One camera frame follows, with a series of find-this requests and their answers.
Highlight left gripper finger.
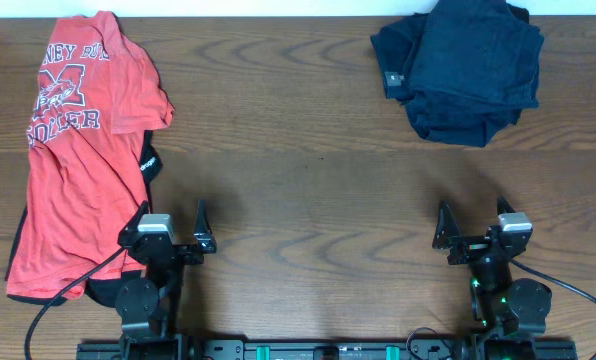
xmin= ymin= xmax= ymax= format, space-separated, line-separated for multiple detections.
xmin=121 ymin=200 xmax=149 ymax=235
xmin=194 ymin=199 xmax=213 ymax=236

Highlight red soccer t-shirt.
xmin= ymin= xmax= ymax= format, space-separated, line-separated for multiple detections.
xmin=6 ymin=11 xmax=174 ymax=300

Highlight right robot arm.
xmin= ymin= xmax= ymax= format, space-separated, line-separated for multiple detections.
xmin=432 ymin=197 xmax=552 ymax=359

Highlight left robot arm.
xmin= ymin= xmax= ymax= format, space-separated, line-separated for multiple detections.
xmin=115 ymin=200 xmax=217 ymax=360

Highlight folded navy blue clothes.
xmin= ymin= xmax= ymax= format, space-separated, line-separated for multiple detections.
xmin=370 ymin=0 xmax=544 ymax=147

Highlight black t-shirt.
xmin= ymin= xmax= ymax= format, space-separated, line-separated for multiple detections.
xmin=5 ymin=131 xmax=163 ymax=308

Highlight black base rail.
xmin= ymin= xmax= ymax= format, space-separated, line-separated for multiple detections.
xmin=75 ymin=333 xmax=578 ymax=360

